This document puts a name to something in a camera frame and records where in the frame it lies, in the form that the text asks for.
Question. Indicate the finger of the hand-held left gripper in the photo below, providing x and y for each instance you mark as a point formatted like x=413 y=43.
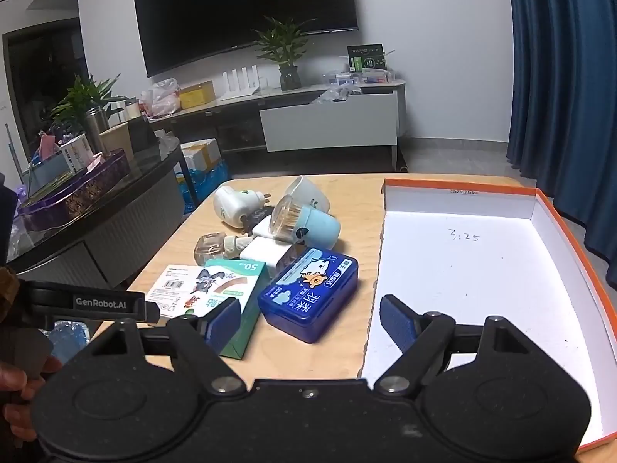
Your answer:
x=96 y=301

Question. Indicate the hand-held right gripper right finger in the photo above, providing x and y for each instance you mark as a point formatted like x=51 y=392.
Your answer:
x=397 y=320

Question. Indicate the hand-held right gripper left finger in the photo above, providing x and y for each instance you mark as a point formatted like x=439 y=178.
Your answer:
x=224 y=322

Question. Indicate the green cartoon bandage box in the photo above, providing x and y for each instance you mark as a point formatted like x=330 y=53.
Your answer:
x=250 y=294

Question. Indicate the clear mosquito liquid bottle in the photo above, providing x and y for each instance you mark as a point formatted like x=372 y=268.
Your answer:
x=214 y=247

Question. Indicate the blue plastic box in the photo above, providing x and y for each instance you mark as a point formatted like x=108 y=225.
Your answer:
x=308 y=308

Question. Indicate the orange and white cardboard box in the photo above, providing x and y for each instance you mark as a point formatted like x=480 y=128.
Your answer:
x=482 y=289

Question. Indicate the white cube charger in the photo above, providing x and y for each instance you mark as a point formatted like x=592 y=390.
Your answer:
x=262 y=228

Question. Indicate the white plug-in mosquito heater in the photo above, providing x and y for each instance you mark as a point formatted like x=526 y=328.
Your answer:
x=231 y=207
x=311 y=193

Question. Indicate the light blue toothpick jar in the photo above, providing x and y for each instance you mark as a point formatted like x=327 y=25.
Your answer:
x=318 y=229

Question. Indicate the person's left hand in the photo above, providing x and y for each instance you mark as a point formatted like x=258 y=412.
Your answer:
x=14 y=388

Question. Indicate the dark oval side table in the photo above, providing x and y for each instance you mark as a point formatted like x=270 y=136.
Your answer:
x=120 y=231

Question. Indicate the black power adapter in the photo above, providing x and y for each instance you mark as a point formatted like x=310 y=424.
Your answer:
x=250 y=221

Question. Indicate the blue plastic bag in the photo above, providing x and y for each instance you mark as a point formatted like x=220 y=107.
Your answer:
x=202 y=181

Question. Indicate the small white blue-print box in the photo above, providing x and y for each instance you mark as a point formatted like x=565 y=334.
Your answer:
x=77 y=152

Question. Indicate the black rolled mat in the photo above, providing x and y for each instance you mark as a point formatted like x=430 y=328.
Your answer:
x=403 y=161

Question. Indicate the beige box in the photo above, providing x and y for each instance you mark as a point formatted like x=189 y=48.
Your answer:
x=115 y=142

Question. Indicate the white cardboard carton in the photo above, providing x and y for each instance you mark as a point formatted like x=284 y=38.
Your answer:
x=202 y=154

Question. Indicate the steel tumbler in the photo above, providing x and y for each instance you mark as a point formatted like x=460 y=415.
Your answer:
x=96 y=125

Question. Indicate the leafy green houseplant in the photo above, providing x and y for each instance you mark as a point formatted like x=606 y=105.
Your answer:
x=84 y=99

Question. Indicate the white and grey TV cabinet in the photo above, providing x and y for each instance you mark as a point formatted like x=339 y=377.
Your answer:
x=328 y=123

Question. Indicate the white and pink plastic bag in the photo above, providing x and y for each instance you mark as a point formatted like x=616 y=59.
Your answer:
x=161 y=99

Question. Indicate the yellow cardboard box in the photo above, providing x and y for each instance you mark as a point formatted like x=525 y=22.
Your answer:
x=197 y=96

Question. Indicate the white router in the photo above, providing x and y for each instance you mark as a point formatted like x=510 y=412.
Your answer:
x=238 y=91

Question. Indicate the pile of clear plastic packets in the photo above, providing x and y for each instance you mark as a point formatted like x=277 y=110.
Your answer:
x=335 y=94

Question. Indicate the clutter of small boxes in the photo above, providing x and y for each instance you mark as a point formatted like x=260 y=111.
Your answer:
x=359 y=78

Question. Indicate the potted bamboo in dark vase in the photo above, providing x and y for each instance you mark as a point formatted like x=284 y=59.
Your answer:
x=289 y=77

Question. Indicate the green and black box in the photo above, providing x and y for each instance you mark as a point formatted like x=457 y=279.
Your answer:
x=366 y=58

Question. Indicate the blue curtain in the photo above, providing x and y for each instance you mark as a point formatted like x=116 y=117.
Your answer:
x=564 y=106

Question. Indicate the black wall television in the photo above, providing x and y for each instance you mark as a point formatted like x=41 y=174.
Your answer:
x=241 y=5

